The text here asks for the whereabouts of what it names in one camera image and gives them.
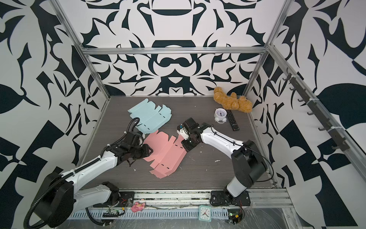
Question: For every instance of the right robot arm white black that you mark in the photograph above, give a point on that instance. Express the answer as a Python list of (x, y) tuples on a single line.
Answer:
[(248, 164)]

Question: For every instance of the brown teddy bear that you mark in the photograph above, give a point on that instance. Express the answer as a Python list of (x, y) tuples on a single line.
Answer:
[(232, 102)]

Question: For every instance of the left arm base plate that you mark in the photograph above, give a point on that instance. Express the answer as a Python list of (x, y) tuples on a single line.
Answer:
[(121, 199)]

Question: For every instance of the pink small toy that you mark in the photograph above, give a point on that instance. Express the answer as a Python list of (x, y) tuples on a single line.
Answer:
[(137, 207)]

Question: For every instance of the light blue flat paper box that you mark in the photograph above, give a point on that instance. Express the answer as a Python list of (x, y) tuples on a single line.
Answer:
[(151, 117)]

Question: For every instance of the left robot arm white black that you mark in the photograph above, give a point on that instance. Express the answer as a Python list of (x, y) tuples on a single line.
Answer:
[(60, 195)]

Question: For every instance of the pink paper box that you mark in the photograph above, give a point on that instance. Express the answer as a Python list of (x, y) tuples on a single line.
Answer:
[(168, 153)]

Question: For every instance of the white alarm clock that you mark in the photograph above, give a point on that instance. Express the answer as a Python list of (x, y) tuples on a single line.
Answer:
[(220, 115)]

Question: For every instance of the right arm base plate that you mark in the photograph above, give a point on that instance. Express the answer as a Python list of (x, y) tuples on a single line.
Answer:
[(224, 198)]

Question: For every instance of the small circuit board right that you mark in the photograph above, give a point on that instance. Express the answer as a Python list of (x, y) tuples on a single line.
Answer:
[(235, 216)]

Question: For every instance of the small circuit board left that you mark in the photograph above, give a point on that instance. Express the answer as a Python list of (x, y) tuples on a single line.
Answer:
[(113, 213)]

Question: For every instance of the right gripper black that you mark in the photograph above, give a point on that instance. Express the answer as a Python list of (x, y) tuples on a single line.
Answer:
[(185, 145)]

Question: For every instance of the black wall hook rack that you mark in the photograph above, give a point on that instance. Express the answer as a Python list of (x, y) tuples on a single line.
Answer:
[(319, 111)]

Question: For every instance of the black remote control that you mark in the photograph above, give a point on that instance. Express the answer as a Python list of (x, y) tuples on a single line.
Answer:
[(232, 121)]

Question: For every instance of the teal square clock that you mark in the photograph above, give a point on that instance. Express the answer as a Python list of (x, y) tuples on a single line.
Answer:
[(205, 213)]

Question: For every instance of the small circuit board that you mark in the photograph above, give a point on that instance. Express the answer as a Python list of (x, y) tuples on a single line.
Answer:
[(235, 216), (113, 213)]

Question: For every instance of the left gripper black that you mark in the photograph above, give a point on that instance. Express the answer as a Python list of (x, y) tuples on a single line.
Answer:
[(147, 150)]

